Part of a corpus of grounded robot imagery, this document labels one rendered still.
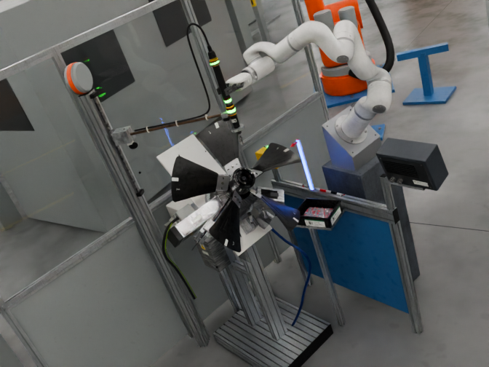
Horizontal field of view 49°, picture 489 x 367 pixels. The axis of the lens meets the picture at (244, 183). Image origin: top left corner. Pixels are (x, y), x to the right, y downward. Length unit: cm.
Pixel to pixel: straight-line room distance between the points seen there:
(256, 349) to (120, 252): 100
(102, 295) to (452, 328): 201
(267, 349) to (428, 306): 100
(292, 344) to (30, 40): 321
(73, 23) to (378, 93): 318
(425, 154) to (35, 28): 352
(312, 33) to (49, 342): 216
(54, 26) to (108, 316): 268
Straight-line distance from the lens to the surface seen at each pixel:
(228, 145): 279
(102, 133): 293
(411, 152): 248
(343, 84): 649
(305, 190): 317
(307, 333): 339
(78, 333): 336
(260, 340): 347
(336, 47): 249
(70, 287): 323
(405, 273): 303
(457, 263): 377
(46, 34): 503
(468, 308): 347
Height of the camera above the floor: 242
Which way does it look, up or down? 27 degrees down
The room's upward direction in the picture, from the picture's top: 20 degrees counter-clockwise
